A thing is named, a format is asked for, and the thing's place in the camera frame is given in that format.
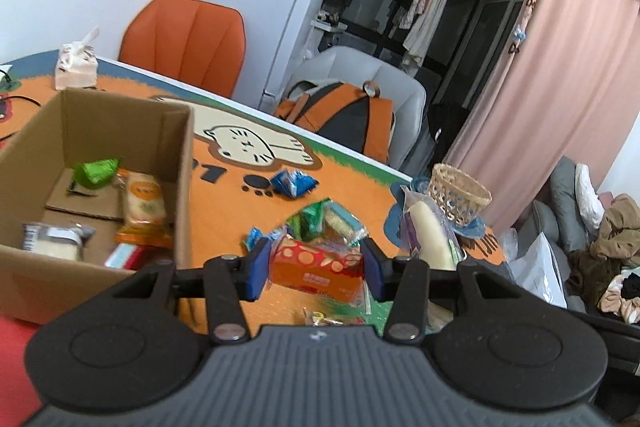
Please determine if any blue snack packet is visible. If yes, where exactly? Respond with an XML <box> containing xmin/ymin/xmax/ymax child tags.
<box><xmin>270</xmin><ymin>169</ymin><xmax>319</xmax><ymax>199</ymax></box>
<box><xmin>243</xmin><ymin>228</ymin><xmax>283</xmax><ymax>253</ymax></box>

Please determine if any long white bread packet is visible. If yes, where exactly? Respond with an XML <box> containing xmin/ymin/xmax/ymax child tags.
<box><xmin>399</xmin><ymin>185</ymin><xmax>464</xmax><ymax>327</ymax></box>

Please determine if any orange red snack packet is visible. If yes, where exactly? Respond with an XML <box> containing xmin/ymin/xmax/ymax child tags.
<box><xmin>269</xmin><ymin>235</ymin><xmax>364</xmax><ymax>306</ymax></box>

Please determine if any light blue cracker packet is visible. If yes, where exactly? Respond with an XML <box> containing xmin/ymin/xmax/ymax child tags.
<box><xmin>322</xmin><ymin>200</ymin><xmax>369</xmax><ymax>248</ymax></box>

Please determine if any red small snack packet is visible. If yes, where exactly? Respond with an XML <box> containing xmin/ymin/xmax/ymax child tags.
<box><xmin>104</xmin><ymin>244</ymin><xmax>157</xmax><ymax>271</ymax></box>

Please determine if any orange rice cracker packet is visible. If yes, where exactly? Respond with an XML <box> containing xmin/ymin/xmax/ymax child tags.
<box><xmin>115</xmin><ymin>169</ymin><xmax>174</xmax><ymax>249</ymax></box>

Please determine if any bright green plum packet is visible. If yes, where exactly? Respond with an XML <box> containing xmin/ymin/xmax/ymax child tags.
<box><xmin>68</xmin><ymin>158</ymin><xmax>120</xmax><ymax>191</ymax></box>

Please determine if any white cake clear packet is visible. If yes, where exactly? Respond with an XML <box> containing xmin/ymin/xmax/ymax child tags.
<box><xmin>22</xmin><ymin>222</ymin><xmax>96</xmax><ymax>261</ymax></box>

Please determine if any dark green snack packet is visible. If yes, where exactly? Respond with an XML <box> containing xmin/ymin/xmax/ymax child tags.
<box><xmin>286</xmin><ymin>198</ymin><xmax>331</xmax><ymax>243</ymax></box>

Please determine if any colourful cat table mat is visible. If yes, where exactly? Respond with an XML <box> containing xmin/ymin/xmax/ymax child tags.
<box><xmin>0</xmin><ymin>48</ymin><xmax>516</xmax><ymax>427</ymax></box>

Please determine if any blue plate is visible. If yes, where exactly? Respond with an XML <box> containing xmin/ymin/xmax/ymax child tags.
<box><xmin>383</xmin><ymin>176</ymin><xmax>486</xmax><ymax>251</ymax></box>

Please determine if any woven bamboo basket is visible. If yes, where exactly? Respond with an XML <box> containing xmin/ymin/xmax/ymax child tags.
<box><xmin>427</xmin><ymin>164</ymin><xmax>492</xmax><ymax>227</ymax></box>

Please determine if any white plastic bag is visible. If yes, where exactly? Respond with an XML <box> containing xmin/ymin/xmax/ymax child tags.
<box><xmin>508</xmin><ymin>233</ymin><xmax>567</xmax><ymax>309</ymax></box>

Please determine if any orange black backpack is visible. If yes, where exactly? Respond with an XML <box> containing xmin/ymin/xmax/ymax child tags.
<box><xmin>273</xmin><ymin>79</ymin><xmax>396</xmax><ymax>164</ymax></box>

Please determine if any grey cushion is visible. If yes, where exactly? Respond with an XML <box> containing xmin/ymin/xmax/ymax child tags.
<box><xmin>528</xmin><ymin>156</ymin><xmax>604</xmax><ymax>254</ymax></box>

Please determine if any white grey chair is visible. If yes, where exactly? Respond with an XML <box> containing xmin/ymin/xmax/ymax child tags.
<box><xmin>276</xmin><ymin>46</ymin><xmax>426</xmax><ymax>169</ymax></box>

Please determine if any orange chair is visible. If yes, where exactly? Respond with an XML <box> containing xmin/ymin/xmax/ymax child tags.
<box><xmin>118</xmin><ymin>0</ymin><xmax>246</xmax><ymax>98</ymax></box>

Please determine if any pink curtain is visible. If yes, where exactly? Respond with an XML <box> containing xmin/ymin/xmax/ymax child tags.
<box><xmin>446</xmin><ymin>0</ymin><xmax>639</xmax><ymax>232</ymax></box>

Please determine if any tissue pack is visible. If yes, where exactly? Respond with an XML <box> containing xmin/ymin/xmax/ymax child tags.
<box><xmin>54</xmin><ymin>26</ymin><xmax>100</xmax><ymax>91</ymax></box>

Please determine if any black cable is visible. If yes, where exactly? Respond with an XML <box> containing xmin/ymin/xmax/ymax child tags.
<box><xmin>0</xmin><ymin>68</ymin><xmax>44</xmax><ymax>143</ymax></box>

